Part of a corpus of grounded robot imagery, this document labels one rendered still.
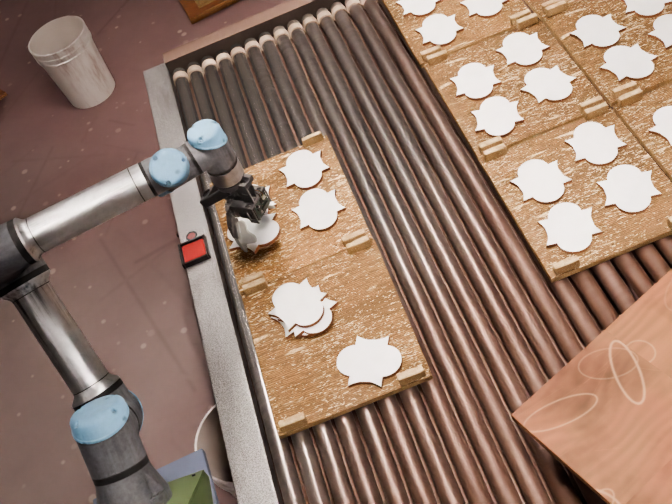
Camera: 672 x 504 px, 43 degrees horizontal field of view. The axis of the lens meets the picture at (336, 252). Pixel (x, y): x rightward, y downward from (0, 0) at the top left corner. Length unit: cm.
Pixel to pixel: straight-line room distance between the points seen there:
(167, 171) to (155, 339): 173
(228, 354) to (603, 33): 130
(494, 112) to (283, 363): 85
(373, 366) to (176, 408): 143
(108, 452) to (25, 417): 173
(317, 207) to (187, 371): 124
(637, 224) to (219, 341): 99
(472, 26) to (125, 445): 151
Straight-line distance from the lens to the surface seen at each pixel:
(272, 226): 206
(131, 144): 418
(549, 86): 229
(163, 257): 359
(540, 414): 162
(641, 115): 221
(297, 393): 186
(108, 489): 178
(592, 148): 212
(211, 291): 213
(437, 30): 254
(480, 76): 236
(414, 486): 172
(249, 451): 186
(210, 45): 281
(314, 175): 222
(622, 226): 198
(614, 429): 160
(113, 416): 175
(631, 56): 235
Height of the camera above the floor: 249
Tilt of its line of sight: 49 degrees down
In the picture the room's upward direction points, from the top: 24 degrees counter-clockwise
